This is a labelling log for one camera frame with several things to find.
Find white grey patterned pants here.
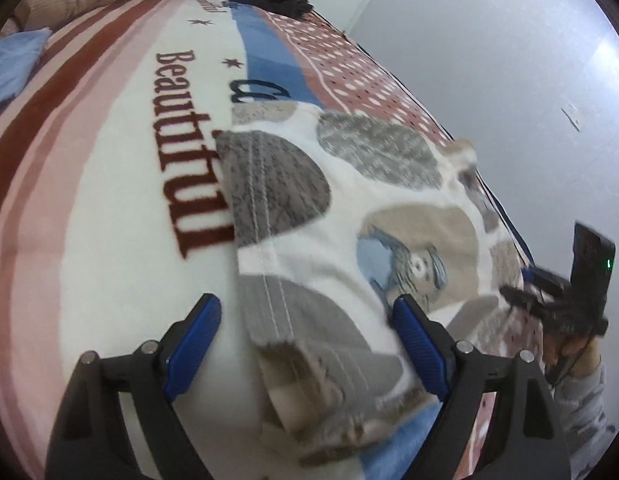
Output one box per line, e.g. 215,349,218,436
217,101,541,467

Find grey patterned sleeve forearm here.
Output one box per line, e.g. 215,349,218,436
553,363,615,479

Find right hand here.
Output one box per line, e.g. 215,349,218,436
544,333,601,378

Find striped dotted bed blanket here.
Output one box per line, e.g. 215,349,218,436
0,0,458,479

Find light blue folded garment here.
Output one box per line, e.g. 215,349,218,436
0,28,52,105

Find black cable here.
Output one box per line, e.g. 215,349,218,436
543,331,598,386

